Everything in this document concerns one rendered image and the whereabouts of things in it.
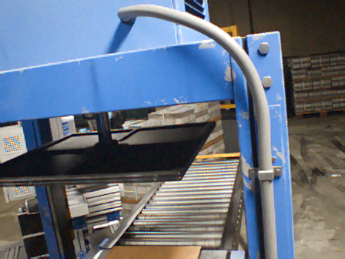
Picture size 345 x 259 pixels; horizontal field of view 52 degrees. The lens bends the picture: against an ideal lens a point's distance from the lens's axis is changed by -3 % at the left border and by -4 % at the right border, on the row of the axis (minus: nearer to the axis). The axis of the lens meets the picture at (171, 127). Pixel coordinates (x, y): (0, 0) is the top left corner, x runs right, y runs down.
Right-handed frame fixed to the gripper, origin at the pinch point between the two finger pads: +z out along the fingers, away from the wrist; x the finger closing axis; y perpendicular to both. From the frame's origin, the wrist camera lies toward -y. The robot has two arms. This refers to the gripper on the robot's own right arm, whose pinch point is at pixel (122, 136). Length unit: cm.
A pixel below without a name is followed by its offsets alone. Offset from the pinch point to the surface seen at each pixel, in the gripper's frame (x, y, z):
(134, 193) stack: 2, -21, 48
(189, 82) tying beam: -166, -124, -127
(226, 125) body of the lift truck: -4, 150, 122
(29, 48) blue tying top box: -128, -119, -137
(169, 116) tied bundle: -6, 57, 28
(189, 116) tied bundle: -18, 69, 39
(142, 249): -105, -113, -42
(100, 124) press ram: -125, -112, -109
